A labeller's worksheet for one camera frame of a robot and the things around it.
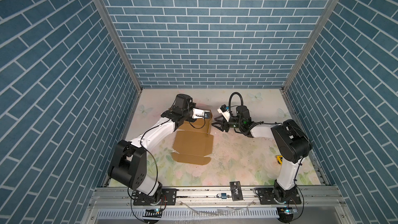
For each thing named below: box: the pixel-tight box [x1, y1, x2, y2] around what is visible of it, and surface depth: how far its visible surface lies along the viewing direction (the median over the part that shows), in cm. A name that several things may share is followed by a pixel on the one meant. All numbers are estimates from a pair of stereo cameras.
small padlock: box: [216, 192, 231, 200], surface depth 76 cm
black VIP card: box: [229, 180, 244, 202], surface depth 78 cm
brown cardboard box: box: [171, 109, 214, 166], surface depth 93 cm
